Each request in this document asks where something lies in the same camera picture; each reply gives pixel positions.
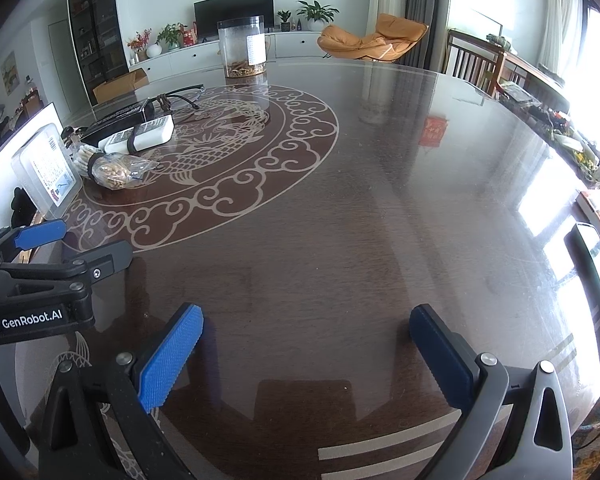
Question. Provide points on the wooden chair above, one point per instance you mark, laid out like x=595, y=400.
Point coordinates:
x=467, y=60

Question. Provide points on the white round vase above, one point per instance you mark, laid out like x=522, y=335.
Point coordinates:
x=154, y=50

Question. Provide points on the bundle of beige sticks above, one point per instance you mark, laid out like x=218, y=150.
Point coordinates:
x=79, y=157

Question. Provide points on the red flower arrangement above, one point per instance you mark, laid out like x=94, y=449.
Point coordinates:
x=139, y=41

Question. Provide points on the grey curtain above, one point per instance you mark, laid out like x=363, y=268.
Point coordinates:
x=427, y=10

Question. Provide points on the black television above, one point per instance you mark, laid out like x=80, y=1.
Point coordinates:
x=207, y=15

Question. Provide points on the sheer white curtain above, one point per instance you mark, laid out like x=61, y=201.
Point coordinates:
x=562, y=15

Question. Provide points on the white television cabinet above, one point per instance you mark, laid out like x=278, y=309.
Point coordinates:
x=190, y=57

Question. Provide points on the bushy green potted plant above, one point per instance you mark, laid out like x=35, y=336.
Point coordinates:
x=170, y=35

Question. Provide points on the clear plastic storage box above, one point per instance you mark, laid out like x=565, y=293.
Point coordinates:
x=45, y=167

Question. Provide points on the black rectangular box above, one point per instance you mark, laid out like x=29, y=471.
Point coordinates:
x=117, y=120

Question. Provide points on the cardboard box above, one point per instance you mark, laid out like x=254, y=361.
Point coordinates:
x=120, y=85

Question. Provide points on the large white power adapter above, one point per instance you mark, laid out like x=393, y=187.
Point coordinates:
x=152, y=131

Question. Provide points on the black chair back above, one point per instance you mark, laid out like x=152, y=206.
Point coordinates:
x=592, y=285

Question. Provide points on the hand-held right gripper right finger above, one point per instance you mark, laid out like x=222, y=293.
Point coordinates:
x=440, y=360

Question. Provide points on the dark bookshelf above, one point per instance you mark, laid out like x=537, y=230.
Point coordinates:
x=97, y=30

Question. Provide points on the large leafy plant white pot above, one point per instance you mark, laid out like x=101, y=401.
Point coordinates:
x=316, y=12

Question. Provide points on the clear plastic jar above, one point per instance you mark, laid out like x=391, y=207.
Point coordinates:
x=241, y=45

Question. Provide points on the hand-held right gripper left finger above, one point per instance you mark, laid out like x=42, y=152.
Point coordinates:
x=172, y=355

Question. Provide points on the small white power adapter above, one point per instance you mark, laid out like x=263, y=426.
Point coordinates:
x=116, y=141

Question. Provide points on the red gift box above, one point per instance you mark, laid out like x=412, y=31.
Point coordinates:
x=188, y=36

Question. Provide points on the small potted plant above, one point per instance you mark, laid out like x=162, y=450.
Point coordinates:
x=284, y=19

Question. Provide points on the clear bag of nuts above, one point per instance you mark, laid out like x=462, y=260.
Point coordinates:
x=122, y=170

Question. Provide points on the orange lounge chair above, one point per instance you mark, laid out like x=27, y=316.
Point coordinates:
x=375, y=37

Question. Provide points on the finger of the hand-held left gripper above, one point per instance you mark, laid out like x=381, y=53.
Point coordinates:
x=105, y=257
x=37, y=235

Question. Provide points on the cluttered wooden side table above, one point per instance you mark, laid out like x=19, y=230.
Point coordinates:
x=545, y=100

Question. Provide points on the framed wall picture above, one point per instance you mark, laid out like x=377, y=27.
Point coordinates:
x=10, y=72

